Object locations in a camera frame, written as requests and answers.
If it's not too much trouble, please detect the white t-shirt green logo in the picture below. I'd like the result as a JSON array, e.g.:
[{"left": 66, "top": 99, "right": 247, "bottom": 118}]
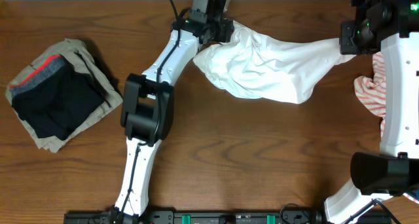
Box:
[{"left": 193, "top": 22, "right": 353, "bottom": 104}]

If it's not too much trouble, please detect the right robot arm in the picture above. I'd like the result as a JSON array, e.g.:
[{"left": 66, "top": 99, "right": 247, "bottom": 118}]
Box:
[{"left": 323, "top": 0, "right": 418, "bottom": 223}]

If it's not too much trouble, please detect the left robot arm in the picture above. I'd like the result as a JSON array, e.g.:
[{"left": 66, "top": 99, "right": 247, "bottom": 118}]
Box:
[{"left": 108, "top": 0, "right": 234, "bottom": 223}]

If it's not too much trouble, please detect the pink white striped shirt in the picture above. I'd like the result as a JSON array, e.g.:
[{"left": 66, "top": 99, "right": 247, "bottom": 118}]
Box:
[{"left": 354, "top": 52, "right": 386, "bottom": 138}]

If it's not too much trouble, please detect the dark blue garment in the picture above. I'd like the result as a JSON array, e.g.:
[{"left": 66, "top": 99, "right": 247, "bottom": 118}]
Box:
[{"left": 403, "top": 191, "right": 419, "bottom": 204}]

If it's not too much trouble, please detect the folded black garment red waistband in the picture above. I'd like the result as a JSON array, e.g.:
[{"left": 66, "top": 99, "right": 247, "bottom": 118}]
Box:
[{"left": 10, "top": 54, "right": 106, "bottom": 140}]

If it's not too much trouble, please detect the left black cable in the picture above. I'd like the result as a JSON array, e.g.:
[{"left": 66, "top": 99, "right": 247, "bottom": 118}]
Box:
[{"left": 116, "top": 0, "right": 191, "bottom": 224}]

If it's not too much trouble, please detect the black cable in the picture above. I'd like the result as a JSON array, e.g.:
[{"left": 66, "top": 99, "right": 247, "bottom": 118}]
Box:
[
  {"left": 343, "top": 199, "right": 403, "bottom": 224},
  {"left": 116, "top": 0, "right": 191, "bottom": 224}
]

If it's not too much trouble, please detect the right black cable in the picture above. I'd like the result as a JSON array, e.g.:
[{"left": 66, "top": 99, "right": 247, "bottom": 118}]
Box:
[{"left": 343, "top": 199, "right": 403, "bottom": 224}]

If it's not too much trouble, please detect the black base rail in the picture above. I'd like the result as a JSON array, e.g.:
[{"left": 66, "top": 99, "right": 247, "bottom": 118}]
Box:
[{"left": 64, "top": 210, "right": 327, "bottom": 224}]

